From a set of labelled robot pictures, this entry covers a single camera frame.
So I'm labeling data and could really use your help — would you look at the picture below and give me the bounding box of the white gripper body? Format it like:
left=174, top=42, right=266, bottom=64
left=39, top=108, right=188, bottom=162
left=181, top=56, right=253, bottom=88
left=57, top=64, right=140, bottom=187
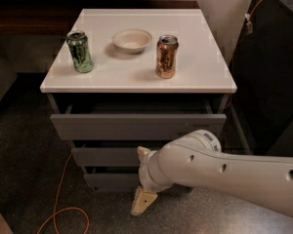
left=139, top=150, right=163, bottom=193

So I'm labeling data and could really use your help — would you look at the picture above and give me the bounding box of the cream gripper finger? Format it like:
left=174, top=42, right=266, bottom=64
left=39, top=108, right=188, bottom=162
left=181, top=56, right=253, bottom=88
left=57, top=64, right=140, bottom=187
left=138, top=146, right=150, bottom=163
left=131, top=186, right=157, bottom=215

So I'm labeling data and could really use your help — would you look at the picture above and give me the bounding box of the grey drawer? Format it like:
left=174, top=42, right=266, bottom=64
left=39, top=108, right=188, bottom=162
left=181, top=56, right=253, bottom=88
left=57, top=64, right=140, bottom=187
left=51, top=99, right=227, bottom=141
left=70, top=140, right=211, bottom=168
left=83, top=166, right=201, bottom=189

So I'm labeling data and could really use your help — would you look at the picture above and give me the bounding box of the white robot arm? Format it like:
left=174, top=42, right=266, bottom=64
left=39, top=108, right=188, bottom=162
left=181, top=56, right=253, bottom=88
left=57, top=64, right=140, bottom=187
left=131, top=130, right=293, bottom=217

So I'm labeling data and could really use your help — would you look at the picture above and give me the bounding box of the grey bottom drawer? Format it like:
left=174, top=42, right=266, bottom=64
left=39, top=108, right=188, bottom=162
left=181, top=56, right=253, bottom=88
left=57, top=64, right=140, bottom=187
left=83, top=166, right=201, bottom=189

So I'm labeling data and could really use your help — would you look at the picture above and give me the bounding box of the white top drawer cabinet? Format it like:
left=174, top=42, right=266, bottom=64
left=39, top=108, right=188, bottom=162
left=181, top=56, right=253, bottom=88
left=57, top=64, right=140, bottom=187
left=39, top=8, right=238, bottom=194

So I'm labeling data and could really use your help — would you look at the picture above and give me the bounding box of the grey top drawer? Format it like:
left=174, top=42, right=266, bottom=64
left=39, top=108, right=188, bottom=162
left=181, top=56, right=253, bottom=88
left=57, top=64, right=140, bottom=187
left=51, top=99, right=227, bottom=141

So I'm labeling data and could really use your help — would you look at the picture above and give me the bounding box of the orange soda can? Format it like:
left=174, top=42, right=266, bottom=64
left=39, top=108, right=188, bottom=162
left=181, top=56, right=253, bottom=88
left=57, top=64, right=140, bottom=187
left=155, top=35, right=179, bottom=79

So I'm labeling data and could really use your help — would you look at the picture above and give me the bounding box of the green soda can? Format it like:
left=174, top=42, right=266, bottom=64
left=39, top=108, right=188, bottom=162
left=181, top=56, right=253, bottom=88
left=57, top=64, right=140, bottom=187
left=66, top=30, right=94, bottom=73

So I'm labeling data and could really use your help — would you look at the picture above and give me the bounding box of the white paper bowl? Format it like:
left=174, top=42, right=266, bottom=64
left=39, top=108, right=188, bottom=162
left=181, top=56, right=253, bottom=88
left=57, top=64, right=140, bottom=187
left=112, top=29, right=152, bottom=55

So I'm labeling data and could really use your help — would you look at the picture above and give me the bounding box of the dark wooden bench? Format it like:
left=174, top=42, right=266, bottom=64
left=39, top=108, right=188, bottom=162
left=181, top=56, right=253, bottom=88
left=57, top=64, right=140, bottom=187
left=0, top=0, right=199, bottom=35

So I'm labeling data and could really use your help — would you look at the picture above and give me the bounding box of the orange floor cable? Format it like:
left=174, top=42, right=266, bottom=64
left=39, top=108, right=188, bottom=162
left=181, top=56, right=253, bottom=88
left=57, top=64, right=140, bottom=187
left=36, top=153, right=90, bottom=234

